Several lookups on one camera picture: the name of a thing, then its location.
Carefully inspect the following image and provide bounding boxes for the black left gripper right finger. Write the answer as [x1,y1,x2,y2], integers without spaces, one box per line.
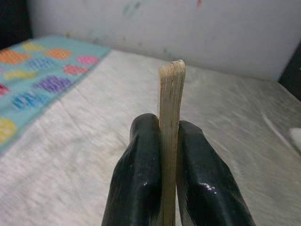
[175,120,256,226]

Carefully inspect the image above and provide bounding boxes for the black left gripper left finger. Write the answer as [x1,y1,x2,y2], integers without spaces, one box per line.
[101,113,163,226]

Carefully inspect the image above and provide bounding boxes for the blue yellow-bordered children's book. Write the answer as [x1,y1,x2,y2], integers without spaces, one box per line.
[158,59,187,226]

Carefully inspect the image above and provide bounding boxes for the teal mat with coloured shapes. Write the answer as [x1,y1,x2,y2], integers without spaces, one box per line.
[0,35,111,154]

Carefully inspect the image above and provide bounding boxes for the white quilted mattress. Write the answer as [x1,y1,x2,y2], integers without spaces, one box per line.
[0,49,301,226]

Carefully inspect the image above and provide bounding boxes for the dark cabinet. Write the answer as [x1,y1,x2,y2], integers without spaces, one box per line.
[0,0,33,50]

